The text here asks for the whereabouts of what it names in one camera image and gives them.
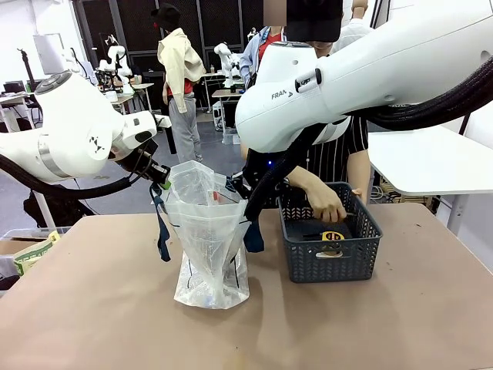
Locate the black equipment case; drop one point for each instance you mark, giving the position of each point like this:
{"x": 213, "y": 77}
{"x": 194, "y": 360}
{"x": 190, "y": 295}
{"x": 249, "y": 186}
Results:
{"x": 230, "y": 115}

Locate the white board panel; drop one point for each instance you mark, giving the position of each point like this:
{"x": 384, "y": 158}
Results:
{"x": 47, "y": 48}

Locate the dark grey plastic basket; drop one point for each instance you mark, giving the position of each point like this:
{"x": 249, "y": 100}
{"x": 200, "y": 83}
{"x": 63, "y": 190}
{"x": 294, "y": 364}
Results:
{"x": 335, "y": 258}

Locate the black backpack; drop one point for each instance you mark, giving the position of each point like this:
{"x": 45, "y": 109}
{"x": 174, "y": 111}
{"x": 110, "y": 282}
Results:
{"x": 58, "y": 210}

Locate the white table with leg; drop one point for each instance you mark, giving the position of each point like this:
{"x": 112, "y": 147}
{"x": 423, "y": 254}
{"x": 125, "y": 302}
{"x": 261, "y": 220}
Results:
{"x": 45, "y": 212}

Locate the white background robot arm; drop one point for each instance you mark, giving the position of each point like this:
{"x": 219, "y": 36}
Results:
{"x": 225, "y": 58}
{"x": 115, "y": 61}

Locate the white side table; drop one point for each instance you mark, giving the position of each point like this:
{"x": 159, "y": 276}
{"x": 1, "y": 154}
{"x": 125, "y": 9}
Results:
{"x": 427, "y": 158}

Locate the black tripod stand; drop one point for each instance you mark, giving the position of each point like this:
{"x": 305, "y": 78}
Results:
{"x": 27, "y": 69}

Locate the person in cream jacket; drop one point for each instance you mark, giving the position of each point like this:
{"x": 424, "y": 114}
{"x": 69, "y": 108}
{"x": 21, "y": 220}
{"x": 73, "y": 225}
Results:
{"x": 181, "y": 77}

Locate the person's left forearm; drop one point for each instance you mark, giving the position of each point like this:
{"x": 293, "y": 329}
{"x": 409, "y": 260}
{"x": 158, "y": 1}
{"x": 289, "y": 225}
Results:
{"x": 359, "y": 169}

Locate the person in red shirt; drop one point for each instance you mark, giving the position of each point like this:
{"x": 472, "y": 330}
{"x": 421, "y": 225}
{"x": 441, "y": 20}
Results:
{"x": 252, "y": 58}

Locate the white plastic shopping bag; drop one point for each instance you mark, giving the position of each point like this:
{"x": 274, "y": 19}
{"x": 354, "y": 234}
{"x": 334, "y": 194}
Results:
{"x": 210, "y": 239}

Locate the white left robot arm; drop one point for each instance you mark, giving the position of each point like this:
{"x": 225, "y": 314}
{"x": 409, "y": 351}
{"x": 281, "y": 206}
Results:
{"x": 73, "y": 127}

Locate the person in striped shirt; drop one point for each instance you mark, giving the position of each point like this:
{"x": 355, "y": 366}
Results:
{"x": 339, "y": 154}

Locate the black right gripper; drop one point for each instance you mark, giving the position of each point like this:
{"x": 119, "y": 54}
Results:
{"x": 258, "y": 169}

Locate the white computer tower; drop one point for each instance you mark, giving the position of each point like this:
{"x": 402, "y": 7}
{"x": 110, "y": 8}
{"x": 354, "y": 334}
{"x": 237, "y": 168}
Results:
{"x": 217, "y": 115}

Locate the black package with yellow label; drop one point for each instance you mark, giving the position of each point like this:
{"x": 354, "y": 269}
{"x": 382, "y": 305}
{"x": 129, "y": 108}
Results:
{"x": 308, "y": 229}

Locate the person's left hand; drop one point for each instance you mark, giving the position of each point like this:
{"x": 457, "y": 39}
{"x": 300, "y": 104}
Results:
{"x": 357, "y": 192}

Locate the clear plastic storage box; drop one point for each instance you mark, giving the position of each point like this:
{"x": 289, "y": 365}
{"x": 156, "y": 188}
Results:
{"x": 230, "y": 135}

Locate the person's right hand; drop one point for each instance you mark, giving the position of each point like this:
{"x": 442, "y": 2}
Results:
{"x": 327, "y": 206}

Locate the green printed paper bag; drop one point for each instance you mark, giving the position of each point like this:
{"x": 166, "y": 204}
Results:
{"x": 34, "y": 254}

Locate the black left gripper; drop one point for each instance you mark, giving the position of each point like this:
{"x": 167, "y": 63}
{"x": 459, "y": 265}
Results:
{"x": 142, "y": 163}

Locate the person's right forearm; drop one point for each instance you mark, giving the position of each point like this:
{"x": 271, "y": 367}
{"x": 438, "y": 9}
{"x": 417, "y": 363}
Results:
{"x": 306, "y": 181}

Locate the brown cardboard box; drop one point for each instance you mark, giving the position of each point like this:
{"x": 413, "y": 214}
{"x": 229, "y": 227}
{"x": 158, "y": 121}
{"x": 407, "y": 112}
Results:
{"x": 15, "y": 246}

